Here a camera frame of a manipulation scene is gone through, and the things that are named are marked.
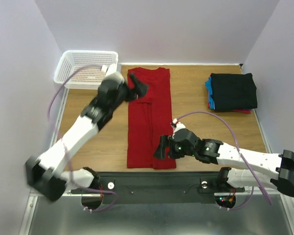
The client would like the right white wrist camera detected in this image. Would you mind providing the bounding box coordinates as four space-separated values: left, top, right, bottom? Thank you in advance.
171 118 186 134

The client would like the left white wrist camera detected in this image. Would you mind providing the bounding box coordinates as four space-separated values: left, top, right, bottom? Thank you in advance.
100 64 117 76

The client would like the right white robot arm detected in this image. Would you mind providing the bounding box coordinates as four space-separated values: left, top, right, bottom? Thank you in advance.
154 128 294 198

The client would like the magenta folded t-shirt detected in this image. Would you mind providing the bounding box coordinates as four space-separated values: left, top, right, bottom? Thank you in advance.
234 110 251 114

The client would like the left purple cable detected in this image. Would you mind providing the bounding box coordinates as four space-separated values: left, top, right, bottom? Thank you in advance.
47 64 118 213

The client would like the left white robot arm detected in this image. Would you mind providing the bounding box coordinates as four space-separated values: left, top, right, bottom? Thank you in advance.
24 72 148 202

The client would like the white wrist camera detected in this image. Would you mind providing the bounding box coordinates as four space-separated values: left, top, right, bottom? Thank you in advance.
100 64 117 76
171 118 186 134

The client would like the purple cable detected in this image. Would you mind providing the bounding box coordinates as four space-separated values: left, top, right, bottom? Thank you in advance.
172 111 272 212
47 64 118 213

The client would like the blue folded t-shirt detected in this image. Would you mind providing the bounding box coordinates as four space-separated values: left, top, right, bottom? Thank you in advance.
205 77 215 110

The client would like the black folded t-shirt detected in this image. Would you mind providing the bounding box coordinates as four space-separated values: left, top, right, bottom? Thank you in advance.
210 73 258 111

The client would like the white plastic mesh basket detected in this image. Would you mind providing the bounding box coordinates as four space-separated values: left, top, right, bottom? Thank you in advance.
53 50 119 90

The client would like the red t-shirt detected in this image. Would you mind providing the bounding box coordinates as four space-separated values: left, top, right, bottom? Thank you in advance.
127 67 176 170

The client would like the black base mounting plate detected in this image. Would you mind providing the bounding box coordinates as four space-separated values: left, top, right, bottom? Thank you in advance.
71 171 245 206

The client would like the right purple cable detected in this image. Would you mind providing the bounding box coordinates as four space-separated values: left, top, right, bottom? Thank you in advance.
172 111 272 212

